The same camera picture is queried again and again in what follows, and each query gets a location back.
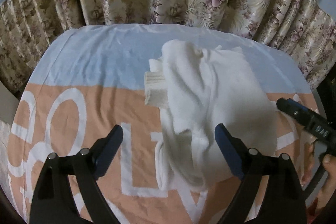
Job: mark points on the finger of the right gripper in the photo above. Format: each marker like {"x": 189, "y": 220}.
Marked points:
{"x": 295, "y": 108}
{"x": 282, "y": 106}

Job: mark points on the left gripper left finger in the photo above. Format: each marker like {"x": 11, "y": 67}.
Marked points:
{"x": 53, "y": 201}

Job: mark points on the white knit sweater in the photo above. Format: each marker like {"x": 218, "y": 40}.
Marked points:
{"x": 197, "y": 89}

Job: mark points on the person's right hand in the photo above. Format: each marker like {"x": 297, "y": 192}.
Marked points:
{"x": 328, "y": 188}

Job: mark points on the orange and blue bedsheet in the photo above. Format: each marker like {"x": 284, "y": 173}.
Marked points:
{"x": 91, "y": 79}

